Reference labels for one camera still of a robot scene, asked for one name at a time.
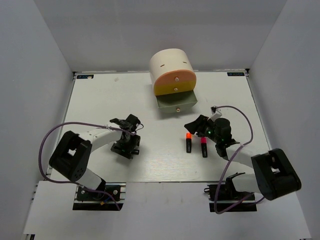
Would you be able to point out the green highlighter marker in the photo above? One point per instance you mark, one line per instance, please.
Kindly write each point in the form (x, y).
(135, 152)

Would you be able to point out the blue corner label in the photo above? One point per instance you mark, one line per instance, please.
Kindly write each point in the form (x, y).
(235, 74)
(85, 76)

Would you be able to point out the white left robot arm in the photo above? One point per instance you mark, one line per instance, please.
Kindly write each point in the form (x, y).
(71, 156)

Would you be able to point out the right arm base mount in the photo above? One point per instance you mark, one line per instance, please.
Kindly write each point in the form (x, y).
(225, 200)

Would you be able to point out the pink highlighter marker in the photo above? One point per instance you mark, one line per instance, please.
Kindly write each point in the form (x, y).
(204, 149)

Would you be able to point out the cream round drawer container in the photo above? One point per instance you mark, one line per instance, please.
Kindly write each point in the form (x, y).
(173, 80)

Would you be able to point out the orange highlighter marker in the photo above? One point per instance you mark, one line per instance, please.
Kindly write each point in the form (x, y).
(188, 140)

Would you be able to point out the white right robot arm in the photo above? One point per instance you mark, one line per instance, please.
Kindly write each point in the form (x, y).
(273, 175)

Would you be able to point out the blue left corner label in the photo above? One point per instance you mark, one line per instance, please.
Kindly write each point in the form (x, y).
(85, 76)

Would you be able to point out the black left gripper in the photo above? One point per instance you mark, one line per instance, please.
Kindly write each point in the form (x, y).
(116, 147)

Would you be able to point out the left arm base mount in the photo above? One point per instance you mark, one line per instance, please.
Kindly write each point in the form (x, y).
(92, 201)

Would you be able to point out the blue right corner label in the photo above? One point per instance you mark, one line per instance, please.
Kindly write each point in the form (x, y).
(235, 74)

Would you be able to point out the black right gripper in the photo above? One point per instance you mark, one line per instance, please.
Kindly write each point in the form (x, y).
(197, 125)

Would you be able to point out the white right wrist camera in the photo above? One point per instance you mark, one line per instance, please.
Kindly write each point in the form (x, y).
(215, 113)

